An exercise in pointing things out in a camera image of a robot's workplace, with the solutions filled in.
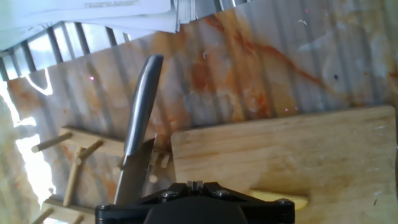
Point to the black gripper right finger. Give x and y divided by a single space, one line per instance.
267 211

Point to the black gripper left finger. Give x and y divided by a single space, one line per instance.
124 211

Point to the wooden knife rack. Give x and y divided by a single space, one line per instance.
93 141

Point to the steel cleaver knife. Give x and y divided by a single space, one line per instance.
143 102

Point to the yellow potato wedge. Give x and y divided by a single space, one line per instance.
295 202

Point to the wooden cutting board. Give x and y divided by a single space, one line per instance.
280 149

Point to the orange marble pattern mat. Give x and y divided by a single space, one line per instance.
233 62

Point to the stack of white papers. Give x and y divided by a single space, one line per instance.
93 15

